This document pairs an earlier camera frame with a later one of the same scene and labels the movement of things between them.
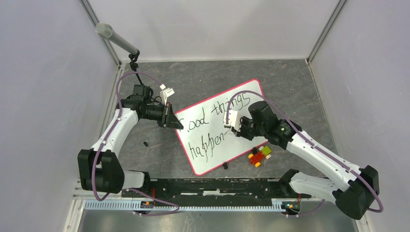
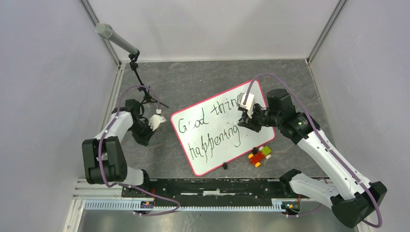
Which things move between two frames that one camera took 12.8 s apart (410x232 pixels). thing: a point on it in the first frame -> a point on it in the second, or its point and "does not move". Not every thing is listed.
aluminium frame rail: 80,194 does not move
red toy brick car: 258,154 does not move
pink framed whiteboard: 209,143 does not move
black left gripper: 172,121 -> 144,139
